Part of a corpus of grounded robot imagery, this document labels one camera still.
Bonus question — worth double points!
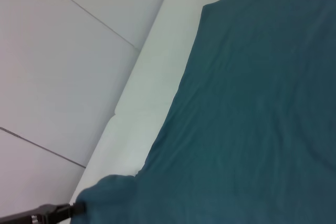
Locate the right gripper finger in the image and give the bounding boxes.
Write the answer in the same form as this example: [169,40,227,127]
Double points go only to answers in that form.
[0,202,87,224]

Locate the teal blue shirt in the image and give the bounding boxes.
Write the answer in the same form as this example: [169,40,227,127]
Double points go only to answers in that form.
[76,0,336,224]

